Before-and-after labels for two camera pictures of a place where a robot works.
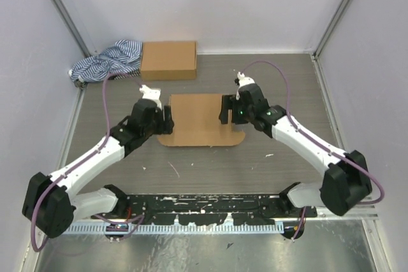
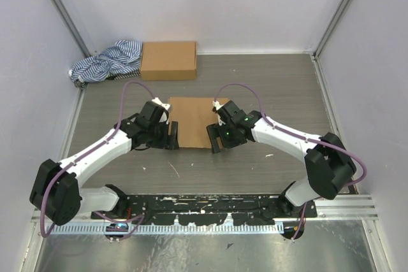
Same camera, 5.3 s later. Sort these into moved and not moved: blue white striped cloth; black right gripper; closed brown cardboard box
Moved: black right gripper
Not moved: blue white striped cloth; closed brown cardboard box
